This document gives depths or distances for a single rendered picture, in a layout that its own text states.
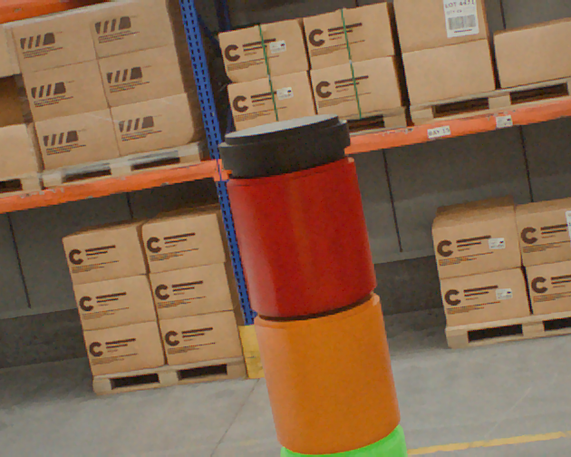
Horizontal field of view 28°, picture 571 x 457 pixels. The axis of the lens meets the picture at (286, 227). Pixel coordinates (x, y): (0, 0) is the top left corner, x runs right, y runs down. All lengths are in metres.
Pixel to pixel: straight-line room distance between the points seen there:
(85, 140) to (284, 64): 1.54
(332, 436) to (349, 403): 0.01
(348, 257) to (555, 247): 7.78
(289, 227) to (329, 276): 0.02
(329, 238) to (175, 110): 7.87
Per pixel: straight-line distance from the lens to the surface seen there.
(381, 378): 0.45
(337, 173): 0.43
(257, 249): 0.43
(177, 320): 8.66
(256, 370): 8.47
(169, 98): 8.30
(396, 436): 0.47
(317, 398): 0.44
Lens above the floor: 2.37
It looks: 9 degrees down
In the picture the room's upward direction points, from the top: 11 degrees counter-clockwise
